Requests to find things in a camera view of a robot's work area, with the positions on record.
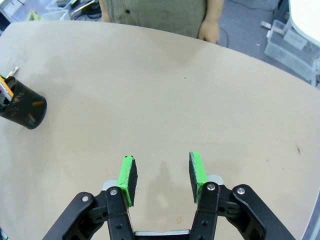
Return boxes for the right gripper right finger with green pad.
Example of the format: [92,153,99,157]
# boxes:
[188,151,293,240]

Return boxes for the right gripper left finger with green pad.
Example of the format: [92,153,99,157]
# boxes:
[41,154,140,240]

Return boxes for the yellow pencil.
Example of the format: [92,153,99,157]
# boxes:
[0,75,15,97]

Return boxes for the silver pen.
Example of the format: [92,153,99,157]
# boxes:
[0,65,20,101]

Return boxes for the person's left forearm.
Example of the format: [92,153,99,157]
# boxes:
[204,0,225,25]

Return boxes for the person's right forearm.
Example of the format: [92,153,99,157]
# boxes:
[99,0,111,23]

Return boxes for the black mesh pen holder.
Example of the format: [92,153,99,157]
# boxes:
[0,76,48,130]

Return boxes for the person's left hand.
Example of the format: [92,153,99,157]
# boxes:
[197,20,221,45]

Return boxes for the clear plastic storage bins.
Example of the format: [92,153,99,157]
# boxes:
[263,19,320,87]

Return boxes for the person in grey sweater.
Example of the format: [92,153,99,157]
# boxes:
[98,0,208,39]

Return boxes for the clear plastic box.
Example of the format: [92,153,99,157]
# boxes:
[44,0,70,22]

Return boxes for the green crumpled cloth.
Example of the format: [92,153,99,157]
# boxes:
[27,10,47,23]

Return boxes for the white round table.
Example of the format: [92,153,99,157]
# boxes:
[287,0,320,44]

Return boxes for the metal chair frame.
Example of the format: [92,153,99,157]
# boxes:
[69,0,102,21]

